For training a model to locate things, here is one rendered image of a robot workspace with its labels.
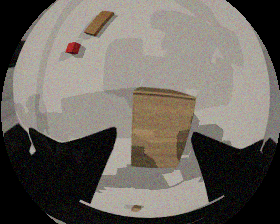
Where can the small red block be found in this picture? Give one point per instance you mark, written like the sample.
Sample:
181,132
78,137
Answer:
72,48

